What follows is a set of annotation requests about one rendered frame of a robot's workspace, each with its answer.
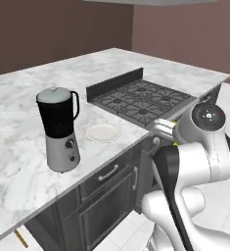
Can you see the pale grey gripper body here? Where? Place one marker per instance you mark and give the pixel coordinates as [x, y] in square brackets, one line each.
[164, 128]

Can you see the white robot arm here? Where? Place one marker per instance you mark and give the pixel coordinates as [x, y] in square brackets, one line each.
[198, 163]

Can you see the white round plate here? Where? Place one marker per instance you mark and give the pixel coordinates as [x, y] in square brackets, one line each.
[102, 132]

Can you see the black and grey blender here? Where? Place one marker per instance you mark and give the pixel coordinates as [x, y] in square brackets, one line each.
[58, 121]

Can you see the silver oven knob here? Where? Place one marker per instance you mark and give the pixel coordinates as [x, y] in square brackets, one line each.
[156, 141]

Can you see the black gas hob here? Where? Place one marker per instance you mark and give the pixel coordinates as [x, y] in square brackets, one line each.
[142, 99]

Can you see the black oven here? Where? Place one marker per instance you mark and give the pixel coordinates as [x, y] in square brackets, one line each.
[147, 173]

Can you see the dark grey drawer front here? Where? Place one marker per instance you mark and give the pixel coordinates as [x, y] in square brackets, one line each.
[93, 183]

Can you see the dark grey cupboard door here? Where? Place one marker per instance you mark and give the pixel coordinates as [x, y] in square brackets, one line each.
[103, 212]

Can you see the grey extractor hood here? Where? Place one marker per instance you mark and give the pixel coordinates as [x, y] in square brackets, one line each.
[152, 2]

